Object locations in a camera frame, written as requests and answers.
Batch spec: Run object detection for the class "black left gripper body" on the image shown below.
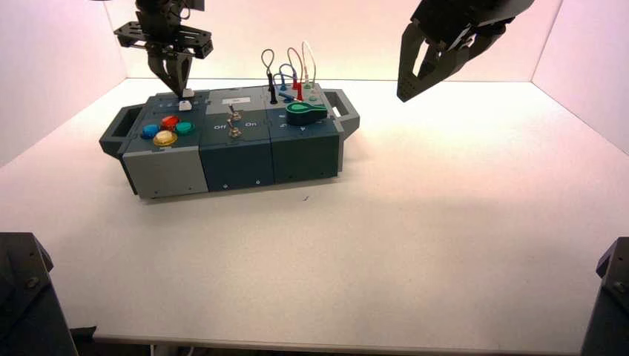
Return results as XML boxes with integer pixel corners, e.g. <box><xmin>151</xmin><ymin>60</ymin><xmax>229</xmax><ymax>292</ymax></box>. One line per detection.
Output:
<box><xmin>113</xmin><ymin>0</ymin><xmax>214</xmax><ymax>60</ymax></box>

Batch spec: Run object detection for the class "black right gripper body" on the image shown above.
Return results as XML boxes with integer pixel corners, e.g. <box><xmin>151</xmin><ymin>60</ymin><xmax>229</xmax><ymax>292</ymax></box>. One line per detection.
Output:
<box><xmin>412</xmin><ymin>0</ymin><xmax>536</xmax><ymax>50</ymax></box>

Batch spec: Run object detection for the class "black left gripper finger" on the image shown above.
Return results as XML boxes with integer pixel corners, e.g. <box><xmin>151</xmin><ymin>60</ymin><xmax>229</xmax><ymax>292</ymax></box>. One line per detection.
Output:
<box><xmin>147</xmin><ymin>53</ymin><xmax>181</xmax><ymax>96</ymax></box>
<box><xmin>174</xmin><ymin>52</ymin><xmax>195</xmax><ymax>96</ymax></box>

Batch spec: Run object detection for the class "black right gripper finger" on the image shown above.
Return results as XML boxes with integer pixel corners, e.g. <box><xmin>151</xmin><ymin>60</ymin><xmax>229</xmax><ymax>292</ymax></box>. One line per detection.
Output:
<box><xmin>397</xmin><ymin>22</ymin><xmax>444</xmax><ymax>103</ymax></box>
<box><xmin>426</xmin><ymin>24</ymin><xmax>507</xmax><ymax>85</ymax></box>

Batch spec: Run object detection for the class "yellow round push button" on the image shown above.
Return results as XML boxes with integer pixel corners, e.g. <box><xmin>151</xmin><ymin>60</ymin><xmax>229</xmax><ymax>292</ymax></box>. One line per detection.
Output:
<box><xmin>152</xmin><ymin>130</ymin><xmax>179</xmax><ymax>148</ymax></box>

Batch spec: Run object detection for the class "grey and teal control box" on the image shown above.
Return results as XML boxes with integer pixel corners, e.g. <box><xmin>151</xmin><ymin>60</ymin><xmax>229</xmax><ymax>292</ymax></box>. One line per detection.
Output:
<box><xmin>99</xmin><ymin>87</ymin><xmax>360</xmax><ymax>200</ymax></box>

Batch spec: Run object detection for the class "black green pointer knob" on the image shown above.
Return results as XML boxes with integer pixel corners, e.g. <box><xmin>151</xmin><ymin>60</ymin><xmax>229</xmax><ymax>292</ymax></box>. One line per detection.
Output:
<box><xmin>286</xmin><ymin>102</ymin><xmax>329</xmax><ymax>127</ymax></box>

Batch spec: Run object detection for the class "black banana plug cable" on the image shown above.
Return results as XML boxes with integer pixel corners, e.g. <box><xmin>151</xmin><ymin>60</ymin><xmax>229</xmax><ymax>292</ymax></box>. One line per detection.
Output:
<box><xmin>260</xmin><ymin>48</ymin><xmax>279</xmax><ymax>105</ymax></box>

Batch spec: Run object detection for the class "blue banana plug cable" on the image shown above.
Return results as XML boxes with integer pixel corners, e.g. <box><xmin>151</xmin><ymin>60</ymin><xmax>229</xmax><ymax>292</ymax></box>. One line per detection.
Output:
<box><xmin>273</xmin><ymin>64</ymin><xmax>298</xmax><ymax>102</ymax></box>

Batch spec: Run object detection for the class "white banana plug cable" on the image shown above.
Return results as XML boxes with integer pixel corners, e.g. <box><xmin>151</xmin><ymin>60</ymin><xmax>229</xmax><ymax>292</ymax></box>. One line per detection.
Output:
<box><xmin>300</xmin><ymin>40</ymin><xmax>318</xmax><ymax>90</ymax></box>

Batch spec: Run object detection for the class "red banana plug cable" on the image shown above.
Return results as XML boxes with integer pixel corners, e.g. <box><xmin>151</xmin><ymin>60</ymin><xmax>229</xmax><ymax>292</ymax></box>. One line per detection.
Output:
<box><xmin>286</xmin><ymin>47</ymin><xmax>306</xmax><ymax>102</ymax></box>

